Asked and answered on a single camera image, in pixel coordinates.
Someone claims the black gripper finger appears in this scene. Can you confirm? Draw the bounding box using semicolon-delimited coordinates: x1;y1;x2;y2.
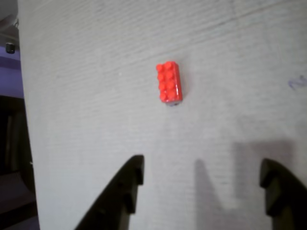
259;158;307;230
73;154;145;230

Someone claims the red lego block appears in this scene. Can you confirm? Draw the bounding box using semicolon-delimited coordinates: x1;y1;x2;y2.
155;60;183;107

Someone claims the brown cardboard sheet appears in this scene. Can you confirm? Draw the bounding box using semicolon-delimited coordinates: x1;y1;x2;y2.
16;0;307;230

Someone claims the dark wooden furniture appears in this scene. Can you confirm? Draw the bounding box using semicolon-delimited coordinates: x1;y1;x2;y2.
0;94;40;230

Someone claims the small black box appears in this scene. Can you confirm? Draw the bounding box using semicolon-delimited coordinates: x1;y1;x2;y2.
5;42;16;55

